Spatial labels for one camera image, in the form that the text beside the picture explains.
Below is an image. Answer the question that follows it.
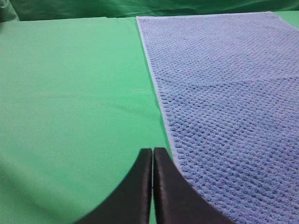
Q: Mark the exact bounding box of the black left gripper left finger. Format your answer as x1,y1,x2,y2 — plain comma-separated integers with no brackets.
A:
76,148,152,224

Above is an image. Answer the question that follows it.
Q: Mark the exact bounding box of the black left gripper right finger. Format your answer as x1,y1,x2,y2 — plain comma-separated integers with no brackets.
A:
153,147,233,224

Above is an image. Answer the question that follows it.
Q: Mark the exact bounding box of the blue waffle-weave towel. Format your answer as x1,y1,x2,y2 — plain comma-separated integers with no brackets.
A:
137,12,299,224

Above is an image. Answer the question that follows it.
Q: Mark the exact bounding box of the green backdrop cloth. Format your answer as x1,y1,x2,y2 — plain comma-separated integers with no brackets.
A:
0,0,299,22

